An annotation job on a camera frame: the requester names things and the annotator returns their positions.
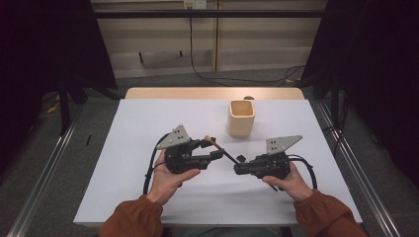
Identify person's left hand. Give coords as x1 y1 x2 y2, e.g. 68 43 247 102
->
146 149 202 205

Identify person's right hand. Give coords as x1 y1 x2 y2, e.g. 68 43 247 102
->
262 162 314 202

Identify white table mat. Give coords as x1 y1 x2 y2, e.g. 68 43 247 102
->
72 98 364 227

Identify wooden-handled brush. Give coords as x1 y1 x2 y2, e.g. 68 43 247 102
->
204 134 240 165

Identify right hand-held gripper cable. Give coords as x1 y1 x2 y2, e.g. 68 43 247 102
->
280 153 318 192

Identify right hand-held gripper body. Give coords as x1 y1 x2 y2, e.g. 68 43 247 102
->
249 134 303 181

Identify white wall socket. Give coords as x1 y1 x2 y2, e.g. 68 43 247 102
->
183 0 208 10

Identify black metal stand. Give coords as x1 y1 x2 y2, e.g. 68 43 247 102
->
58 75 71 134

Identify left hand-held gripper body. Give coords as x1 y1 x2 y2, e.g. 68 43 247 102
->
156 123 213 175

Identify aluminium floor rail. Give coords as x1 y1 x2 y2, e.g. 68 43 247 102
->
315 100 401 237
6 108 83 237

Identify hand-held gripper cable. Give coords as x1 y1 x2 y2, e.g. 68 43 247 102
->
280 153 318 192
142 132 171 196

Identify black wall cable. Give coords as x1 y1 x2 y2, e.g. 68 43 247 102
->
189 8 305 85

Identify yellow floor cable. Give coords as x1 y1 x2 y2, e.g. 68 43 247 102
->
45 95 62 115

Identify cream square cup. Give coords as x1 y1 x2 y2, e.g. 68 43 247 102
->
226 99 257 138

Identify black curtain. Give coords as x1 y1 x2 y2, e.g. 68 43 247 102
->
0 0 119 172
301 0 419 189

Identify left hand-held gripper cable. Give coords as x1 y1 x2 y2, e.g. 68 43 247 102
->
142 132 171 196

